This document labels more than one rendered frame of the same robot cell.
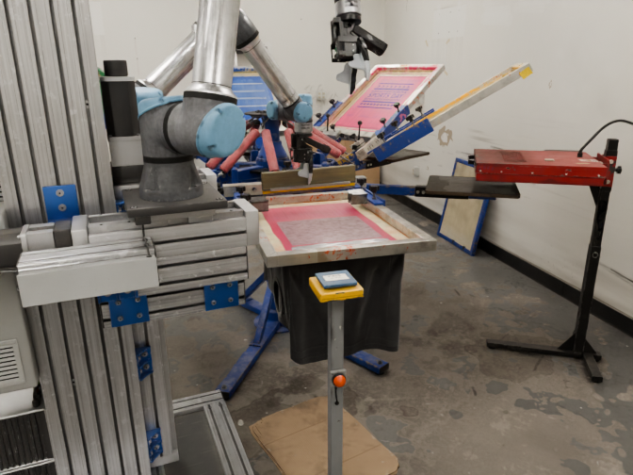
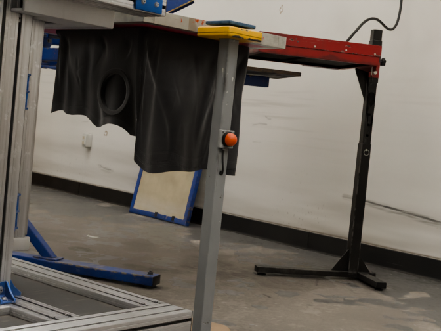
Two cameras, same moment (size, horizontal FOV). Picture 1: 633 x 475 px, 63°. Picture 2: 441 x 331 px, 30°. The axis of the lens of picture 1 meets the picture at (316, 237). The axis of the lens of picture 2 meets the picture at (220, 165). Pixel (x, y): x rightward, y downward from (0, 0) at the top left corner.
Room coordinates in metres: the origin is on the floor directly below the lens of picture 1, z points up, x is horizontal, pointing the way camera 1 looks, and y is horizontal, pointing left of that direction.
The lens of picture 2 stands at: (-0.64, 1.01, 0.70)
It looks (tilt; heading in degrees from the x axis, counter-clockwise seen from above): 3 degrees down; 332
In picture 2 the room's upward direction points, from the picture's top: 6 degrees clockwise
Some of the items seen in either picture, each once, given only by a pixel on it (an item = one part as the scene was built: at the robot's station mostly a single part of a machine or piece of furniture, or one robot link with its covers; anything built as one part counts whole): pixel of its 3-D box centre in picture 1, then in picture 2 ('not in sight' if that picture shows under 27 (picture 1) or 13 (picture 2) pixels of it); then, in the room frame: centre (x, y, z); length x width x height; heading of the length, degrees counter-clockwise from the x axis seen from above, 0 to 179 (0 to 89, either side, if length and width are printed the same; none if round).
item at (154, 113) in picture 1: (167, 124); not in sight; (1.23, 0.34, 1.42); 0.13 x 0.12 x 0.14; 55
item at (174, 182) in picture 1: (170, 173); not in sight; (1.24, 0.35, 1.31); 0.15 x 0.15 x 0.10
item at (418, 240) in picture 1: (322, 221); (142, 31); (1.97, -0.02, 0.97); 0.79 x 0.58 x 0.04; 15
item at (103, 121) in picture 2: (281, 273); (101, 81); (1.87, 0.14, 0.79); 0.46 x 0.09 x 0.33; 15
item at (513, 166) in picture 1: (536, 166); (308, 52); (2.62, -1.12, 1.06); 0.61 x 0.46 x 0.12; 75
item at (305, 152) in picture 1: (301, 147); not in sight; (2.16, 0.06, 1.23); 0.09 x 0.08 x 0.12; 105
